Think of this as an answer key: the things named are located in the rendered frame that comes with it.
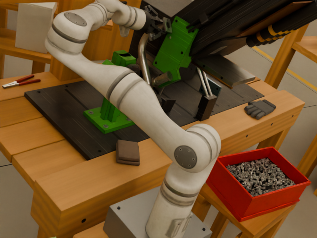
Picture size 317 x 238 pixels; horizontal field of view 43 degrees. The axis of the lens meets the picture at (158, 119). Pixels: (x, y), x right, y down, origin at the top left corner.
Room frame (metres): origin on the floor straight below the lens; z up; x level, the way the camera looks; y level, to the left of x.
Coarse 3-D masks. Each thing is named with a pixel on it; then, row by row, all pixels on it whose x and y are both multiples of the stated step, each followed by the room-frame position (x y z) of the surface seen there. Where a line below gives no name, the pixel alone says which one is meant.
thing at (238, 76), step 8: (216, 56) 1.60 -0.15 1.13; (200, 64) 1.49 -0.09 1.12; (208, 64) 1.49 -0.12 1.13; (216, 64) 1.52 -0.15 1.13; (224, 64) 1.54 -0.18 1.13; (232, 64) 1.57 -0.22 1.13; (208, 72) 1.47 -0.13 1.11; (216, 72) 1.45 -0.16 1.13; (224, 72) 1.47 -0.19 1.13; (232, 72) 1.49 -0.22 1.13; (240, 72) 1.52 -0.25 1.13; (248, 72) 1.54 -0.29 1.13; (224, 80) 1.42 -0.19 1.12; (232, 80) 1.42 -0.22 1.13; (240, 80) 1.44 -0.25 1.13; (248, 80) 1.49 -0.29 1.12; (232, 88) 1.40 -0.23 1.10
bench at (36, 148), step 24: (48, 72) 1.47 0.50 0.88; (0, 96) 1.20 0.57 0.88; (24, 96) 1.25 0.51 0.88; (0, 120) 1.07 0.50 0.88; (24, 120) 1.11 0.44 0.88; (0, 144) 0.96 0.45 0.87; (24, 144) 0.99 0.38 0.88; (48, 144) 1.03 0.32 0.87; (264, 144) 1.93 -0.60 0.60; (24, 168) 0.89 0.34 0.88; (48, 168) 0.92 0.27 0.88
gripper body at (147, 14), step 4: (148, 12) 1.39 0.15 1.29; (148, 16) 1.37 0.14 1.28; (148, 20) 1.36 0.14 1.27; (152, 20) 1.42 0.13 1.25; (148, 24) 1.36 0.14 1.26; (144, 28) 1.35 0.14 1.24; (148, 28) 1.38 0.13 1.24; (152, 28) 1.40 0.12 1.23; (144, 32) 1.38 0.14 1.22; (148, 32) 1.38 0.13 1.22
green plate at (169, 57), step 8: (176, 16) 1.50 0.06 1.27; (176, 24) 1.48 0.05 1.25; (184, 24) 1.47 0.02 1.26; (176, 32) 1.47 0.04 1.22; (184, 32) 1.45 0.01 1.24; (192, 32) 1.43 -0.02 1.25; (168, 40) 1.47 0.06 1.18; (176, 40) 1.45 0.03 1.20; (184, 40) 1.44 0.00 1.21; (192, 40) 1.43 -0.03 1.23; (160, 48) 1.47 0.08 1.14; (168, 48) 1.45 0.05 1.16; (176, 48) 1.44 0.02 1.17; (184, 48) 1.42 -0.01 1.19; (160, 56) 1.45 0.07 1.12; (168, 56) 1.44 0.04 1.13; (176, 56) 1.42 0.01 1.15; (184, 56) 1.41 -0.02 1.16; (152, 64) 1.45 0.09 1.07; (160, 64) 1.44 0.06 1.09; (168, 64) 1.42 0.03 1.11; (176, 64) 1.41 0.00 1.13; (184, 64) 1.45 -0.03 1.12
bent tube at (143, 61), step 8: (160, 24) 1.48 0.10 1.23; (168, 24) 1.49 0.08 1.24; (168, 32) 1.46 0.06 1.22; (144, 40) 1.48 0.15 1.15; (144, 48) 1.48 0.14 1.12; (144, 56) 1.46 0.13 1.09; (144, 64) 1.43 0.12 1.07; (144, 72) 1.41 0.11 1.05; (144, 80) 1.40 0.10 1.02; (152, 88) 1.38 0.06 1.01
